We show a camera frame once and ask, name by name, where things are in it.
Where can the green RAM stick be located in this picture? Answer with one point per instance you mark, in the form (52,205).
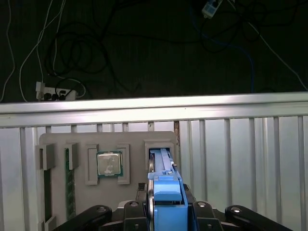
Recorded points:
(69,183)

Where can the grey parts rack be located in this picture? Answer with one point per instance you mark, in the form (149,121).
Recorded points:
(134,163)

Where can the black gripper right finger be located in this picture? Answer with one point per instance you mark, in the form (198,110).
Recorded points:
(204,216)

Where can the white power strip black plugs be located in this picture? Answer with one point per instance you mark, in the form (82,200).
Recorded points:
(72,94)

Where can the silver CPU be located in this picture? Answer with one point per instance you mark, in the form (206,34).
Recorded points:
(109,164)

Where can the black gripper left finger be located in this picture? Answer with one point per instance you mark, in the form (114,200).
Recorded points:
(134,216)

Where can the hard disk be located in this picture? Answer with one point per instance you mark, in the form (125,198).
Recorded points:
(167,187)

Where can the small white power strip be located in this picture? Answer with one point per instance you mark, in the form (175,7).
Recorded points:
(209,8)

